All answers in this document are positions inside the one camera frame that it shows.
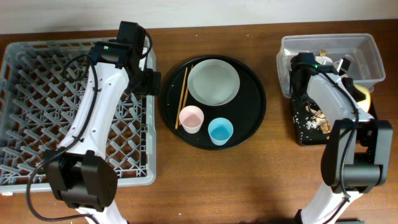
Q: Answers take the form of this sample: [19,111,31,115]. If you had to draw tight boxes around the clear plastic storage bin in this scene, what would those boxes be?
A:
[276,34,386,98]

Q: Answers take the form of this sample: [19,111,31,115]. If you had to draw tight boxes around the grey dishwasher rack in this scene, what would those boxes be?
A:
[1,39,156,195]

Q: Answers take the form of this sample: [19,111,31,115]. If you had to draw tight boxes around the yellow bowl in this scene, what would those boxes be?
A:
[353,83,371,112]

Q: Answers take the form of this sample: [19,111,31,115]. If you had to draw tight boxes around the right wooden chopstick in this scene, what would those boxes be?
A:
[181,72,189,110]

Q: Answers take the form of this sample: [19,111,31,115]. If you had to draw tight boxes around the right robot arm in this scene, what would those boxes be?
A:
[289,52,393,223]

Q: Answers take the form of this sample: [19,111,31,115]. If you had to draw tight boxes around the left wooden chopstick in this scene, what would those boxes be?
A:
[174,67,188,129]

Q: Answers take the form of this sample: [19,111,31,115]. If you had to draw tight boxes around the wooden chopstick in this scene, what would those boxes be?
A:
[181,72,189,110]
[174,67,188,129]

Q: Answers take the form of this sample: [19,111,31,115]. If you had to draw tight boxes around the blue cup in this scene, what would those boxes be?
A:
[208,118,234,146]

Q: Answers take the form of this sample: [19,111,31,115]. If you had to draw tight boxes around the white tissue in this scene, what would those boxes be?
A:
[315,56,334,65]

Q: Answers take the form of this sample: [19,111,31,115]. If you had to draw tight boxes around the peanut shells and rice scraps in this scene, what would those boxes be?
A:
[293,104,331,134]

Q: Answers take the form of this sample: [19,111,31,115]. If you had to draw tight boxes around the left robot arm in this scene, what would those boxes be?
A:
[38,21,161,223]

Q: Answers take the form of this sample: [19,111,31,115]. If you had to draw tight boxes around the grey plate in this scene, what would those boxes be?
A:
[188,59,241,106]

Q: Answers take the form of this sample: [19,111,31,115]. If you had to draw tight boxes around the black rectangular tray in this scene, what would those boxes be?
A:
[290,93,330,146]

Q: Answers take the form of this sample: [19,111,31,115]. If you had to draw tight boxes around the pink cup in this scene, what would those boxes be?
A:
[178,106,204,134]

